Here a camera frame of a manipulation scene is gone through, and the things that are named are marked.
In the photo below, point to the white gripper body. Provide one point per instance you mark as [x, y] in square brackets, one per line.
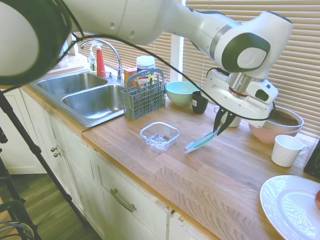
[220, 92]

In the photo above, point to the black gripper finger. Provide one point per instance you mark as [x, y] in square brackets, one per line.
[219, 120]
[225, 124]

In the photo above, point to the teal rimmed container lid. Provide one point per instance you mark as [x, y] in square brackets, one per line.
[200, 143]

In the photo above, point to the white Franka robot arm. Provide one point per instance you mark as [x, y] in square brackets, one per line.
[150, 20]

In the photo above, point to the clear glass food container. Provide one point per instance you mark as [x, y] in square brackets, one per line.
[160, 136]

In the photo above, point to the wide white mug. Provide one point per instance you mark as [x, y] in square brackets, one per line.
[236, 122]

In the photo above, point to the black cup with label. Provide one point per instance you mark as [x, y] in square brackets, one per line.
[198, 105]

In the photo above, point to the mint green bowl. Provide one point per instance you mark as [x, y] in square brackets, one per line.
[180, 96]

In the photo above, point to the grey bowl brown inside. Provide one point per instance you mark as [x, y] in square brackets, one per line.
[287, 127]

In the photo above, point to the small white cup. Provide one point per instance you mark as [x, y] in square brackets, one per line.
[285, 152]

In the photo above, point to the metal cutlery piece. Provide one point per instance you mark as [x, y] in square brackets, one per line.
[150, 82]

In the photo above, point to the beige blind behind sink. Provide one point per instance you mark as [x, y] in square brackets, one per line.
[163, 50]

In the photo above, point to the grey plastic cutlery basket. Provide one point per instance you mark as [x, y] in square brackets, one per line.
[145, 102]

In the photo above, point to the white wipes canister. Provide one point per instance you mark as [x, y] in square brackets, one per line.
[146, 65]

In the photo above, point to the large beige window blind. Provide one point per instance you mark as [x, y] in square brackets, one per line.
[305, 75]

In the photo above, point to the orange cardboard box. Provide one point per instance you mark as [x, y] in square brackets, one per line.
[130, 75]

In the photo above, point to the black countertop appliance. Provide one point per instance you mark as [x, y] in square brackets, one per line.
[315, 162]

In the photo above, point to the chrome faucet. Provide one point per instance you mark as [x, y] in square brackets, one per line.
[119, 70]

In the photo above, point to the white plate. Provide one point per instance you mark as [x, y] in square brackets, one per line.
[287, 207]

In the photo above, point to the metal sink soap pump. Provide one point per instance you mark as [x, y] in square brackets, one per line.
[110, 75]

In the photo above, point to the red apple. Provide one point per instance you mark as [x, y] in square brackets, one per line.
[318, 200]

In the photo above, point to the white lower cabinet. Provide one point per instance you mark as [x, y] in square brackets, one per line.
[112, 175]

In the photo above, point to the red spray bottle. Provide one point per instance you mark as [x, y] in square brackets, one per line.
[100, 65]

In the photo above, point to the clear soap bottle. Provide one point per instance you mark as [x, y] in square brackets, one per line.
[92, 63]

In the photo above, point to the stainless steel sink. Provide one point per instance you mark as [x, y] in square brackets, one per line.
[87, 105]

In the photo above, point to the round metal cabinet knob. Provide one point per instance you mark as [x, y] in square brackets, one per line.
[57, 154]
[53, 149]

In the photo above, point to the dark green clamp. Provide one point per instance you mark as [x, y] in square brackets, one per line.
[15, 207]

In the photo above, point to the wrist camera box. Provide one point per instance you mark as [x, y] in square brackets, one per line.
[271, 92]

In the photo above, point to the black camera tripod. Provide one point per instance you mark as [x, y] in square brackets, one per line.
[27, 140]

